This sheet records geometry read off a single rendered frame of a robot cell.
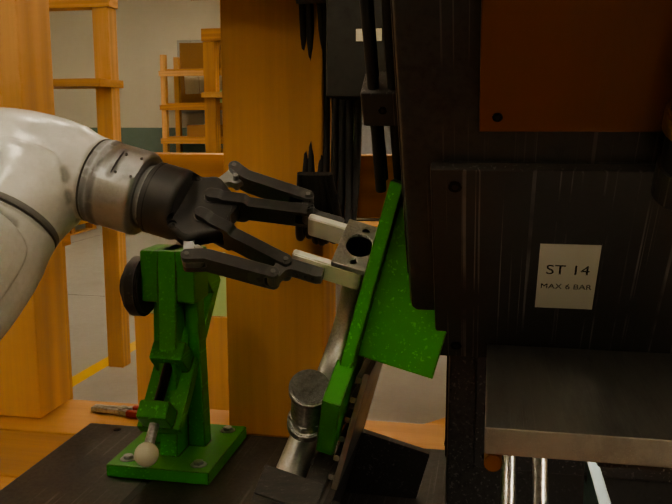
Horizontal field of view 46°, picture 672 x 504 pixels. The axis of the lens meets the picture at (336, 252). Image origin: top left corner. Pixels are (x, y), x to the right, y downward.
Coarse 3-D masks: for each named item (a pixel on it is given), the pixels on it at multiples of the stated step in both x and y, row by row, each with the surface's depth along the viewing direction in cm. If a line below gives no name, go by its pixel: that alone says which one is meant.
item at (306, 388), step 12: (300, 372) 73; (312, 372) 73; (300, 384) 72; (312, 384) 72; (324, 384) 72; (300, 396) 71; (312, 396) 71; (300, 408) 72; (312, 408) 71; (288, 420) 77; (300, 420) 74; (312, 420) 73; (300, 432) 75; (312, 432) 75
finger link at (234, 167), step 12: (240, 168) 84; (252, 180) 83; (264, 180) 83; (276, 180) 83; (252, 192) 85; (264, 192) 84; (276, 192) 83; (288, 192) 82; (300, 192) 82; (312, 192) 83
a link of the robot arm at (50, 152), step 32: (0, 128) 80; (32, 128) 80; (64, 128) 81; (0, 160) 78; (32, 160) 78; (64, 160) 79; (0, 192) 77; (32, 192) 78; (64, 192) 80; (64, 224) 81
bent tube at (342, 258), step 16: (352, 224) 79; (352, 240) 79; (368, 240) 79; (336, 256) 77; (352, 256) 77; (368, 256) 77; (352, 304) 84; (336, 320) 86; (336, 336) 86; (336, 352) 85; (320, 368) 85; (288, 448) 79; (304, 448) 79; (288, 464) 78; (304, 464) 78
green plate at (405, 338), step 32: (384, 224) 68; (384, 256) 69; (384, 288) 70; (352, 320) 70; (384, 320) 70; (416, 320) 70; (352, 352) 70; (384, 352) 71; (416, 352) 70; (352, 384) 76
